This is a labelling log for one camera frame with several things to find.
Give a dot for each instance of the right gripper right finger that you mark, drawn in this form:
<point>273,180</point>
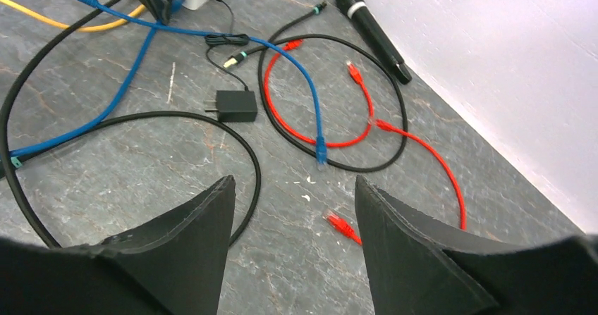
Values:
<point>417,264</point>

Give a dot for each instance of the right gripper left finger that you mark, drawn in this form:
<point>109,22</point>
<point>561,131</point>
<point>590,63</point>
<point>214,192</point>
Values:
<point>172,264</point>

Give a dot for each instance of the black power adapter with cord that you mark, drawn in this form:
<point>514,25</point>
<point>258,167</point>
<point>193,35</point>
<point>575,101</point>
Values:
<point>231,106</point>

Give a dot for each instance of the black microphone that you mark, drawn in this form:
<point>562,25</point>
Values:
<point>375,38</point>

